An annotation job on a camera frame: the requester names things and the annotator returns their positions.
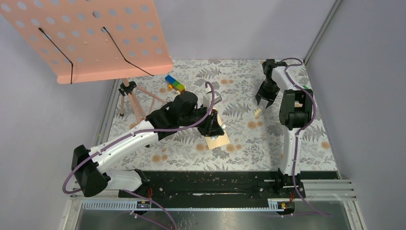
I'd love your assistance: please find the aluminium frame rail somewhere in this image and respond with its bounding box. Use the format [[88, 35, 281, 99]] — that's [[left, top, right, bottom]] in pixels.
[[62, 179, 366, 230]]

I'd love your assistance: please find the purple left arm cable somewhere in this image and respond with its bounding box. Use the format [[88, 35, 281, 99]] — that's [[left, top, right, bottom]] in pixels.
[[62, 81, 215, 230]]

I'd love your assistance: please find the white green glue stick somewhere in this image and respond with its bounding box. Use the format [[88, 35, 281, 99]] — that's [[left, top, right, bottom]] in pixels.
[[211, 124, 226, 141]]

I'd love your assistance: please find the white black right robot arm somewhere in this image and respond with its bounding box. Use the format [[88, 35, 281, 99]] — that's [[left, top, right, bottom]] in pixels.
[[255, 59, 316, 197]]

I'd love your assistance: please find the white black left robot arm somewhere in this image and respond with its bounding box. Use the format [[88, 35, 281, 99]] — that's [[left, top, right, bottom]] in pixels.
[[71, 91, 225, 197]]

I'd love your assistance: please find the floral patterned table mat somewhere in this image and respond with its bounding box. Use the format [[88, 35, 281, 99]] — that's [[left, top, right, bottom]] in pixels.
[[107, 59, 338, 171]]

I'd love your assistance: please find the multicolour toy block car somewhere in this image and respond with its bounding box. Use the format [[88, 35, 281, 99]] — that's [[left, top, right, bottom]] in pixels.
[[164, 75, 186, 93]]

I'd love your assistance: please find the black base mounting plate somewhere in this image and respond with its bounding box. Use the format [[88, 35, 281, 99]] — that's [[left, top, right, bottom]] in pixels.
[[135, 171, 338, 209]]

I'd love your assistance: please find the pink tripod music stand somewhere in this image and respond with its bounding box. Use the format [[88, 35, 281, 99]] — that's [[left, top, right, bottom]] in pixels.
[[0, 0, 174, 123]]

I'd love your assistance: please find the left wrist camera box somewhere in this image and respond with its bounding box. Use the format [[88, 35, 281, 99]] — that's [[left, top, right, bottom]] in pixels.
[[202, 87, 222, 108]]

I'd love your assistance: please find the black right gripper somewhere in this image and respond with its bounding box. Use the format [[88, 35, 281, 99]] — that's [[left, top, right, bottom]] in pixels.
[[255, 78, 280, 107]]

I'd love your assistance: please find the small cream crumb piece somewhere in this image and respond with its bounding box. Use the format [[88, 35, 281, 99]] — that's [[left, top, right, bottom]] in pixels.
[[254, 108, 262, 116]]

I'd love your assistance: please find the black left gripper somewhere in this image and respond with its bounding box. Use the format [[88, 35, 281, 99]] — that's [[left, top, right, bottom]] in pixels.
[[180, 104, 225, 137]]

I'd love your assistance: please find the cream envelope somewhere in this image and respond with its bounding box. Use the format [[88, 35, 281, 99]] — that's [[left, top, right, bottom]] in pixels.
[[204, 113, 230, 150]]

